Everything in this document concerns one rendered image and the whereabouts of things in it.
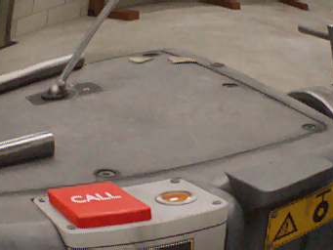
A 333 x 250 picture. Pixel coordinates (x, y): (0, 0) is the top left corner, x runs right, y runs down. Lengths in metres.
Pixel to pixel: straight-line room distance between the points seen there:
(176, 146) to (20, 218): 0.22
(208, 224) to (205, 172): 0.09
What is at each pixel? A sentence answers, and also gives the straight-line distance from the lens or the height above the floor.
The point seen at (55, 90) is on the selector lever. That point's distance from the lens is 1.02.
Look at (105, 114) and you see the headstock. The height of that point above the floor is 1.25.
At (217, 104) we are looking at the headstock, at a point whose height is 1.26.
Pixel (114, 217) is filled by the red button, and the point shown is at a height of 1.26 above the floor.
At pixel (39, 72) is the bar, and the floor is 1.27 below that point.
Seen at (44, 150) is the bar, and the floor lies 1.26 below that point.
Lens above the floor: 1.52
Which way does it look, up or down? 17 degrees down
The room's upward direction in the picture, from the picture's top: 2 degrees counter-clockwise
